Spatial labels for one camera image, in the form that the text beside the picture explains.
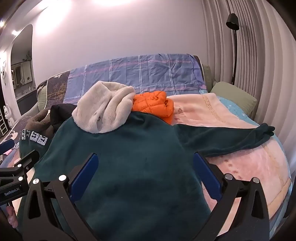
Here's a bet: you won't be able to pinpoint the dark floral quilt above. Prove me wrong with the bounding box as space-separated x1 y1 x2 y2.
37 71 71 105

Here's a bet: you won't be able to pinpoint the green pillow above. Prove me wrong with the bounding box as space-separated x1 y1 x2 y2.
210 81 258 116

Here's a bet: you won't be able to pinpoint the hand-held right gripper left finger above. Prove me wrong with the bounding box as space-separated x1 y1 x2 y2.
22 153 100 241

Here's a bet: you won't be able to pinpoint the white pleated curtains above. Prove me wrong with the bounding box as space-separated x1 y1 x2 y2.
201 0 296 163

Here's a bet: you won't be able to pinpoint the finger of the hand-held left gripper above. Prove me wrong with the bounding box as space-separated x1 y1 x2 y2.
0 150 40 184
0 140 15 154

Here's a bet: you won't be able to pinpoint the white cat figurine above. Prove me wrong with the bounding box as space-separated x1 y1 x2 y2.
3 104 15 127

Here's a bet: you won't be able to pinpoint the black floor lamp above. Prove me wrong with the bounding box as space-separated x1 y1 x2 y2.
226 13 240 85

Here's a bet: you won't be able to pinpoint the black garment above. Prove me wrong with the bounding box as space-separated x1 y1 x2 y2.
50 104 78 135

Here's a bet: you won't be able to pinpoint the pink quilted fleece-lined jacket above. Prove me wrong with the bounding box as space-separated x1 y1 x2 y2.
72 81 136 134

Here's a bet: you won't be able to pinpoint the orange puffer jacket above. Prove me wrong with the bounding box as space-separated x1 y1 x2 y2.
132 91 174 124

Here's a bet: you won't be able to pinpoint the blue plaid sheet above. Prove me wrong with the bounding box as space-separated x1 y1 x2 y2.
63 53 206 105

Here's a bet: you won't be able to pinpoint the white ladder rack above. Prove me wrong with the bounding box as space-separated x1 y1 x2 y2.
0 109 8 136

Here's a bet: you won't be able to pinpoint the white bear wall decoration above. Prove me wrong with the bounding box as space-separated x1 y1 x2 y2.
0 61 8 86

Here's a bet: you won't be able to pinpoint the dark grey counter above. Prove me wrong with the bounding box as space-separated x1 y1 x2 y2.
16 89 37 115

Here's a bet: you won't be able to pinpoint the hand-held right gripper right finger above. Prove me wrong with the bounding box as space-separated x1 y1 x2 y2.
192 152 271 241

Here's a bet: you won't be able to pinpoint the light blue quilt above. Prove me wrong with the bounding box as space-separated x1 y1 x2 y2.
217 96 289 167

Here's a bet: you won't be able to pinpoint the brown fleece garment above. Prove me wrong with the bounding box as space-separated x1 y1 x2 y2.
24 108 55 137

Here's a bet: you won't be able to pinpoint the white kitchen cabinet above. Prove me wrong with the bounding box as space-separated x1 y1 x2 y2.
11 61 31 87

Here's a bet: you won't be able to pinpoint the person's left hand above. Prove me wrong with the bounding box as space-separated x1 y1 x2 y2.
6 206 18 227

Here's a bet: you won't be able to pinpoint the dark green fleece sweater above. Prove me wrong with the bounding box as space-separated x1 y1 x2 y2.
17 111 275 241

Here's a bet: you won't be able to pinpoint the pink fleece blanket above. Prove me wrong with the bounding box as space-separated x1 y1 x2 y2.
170 93 292 235

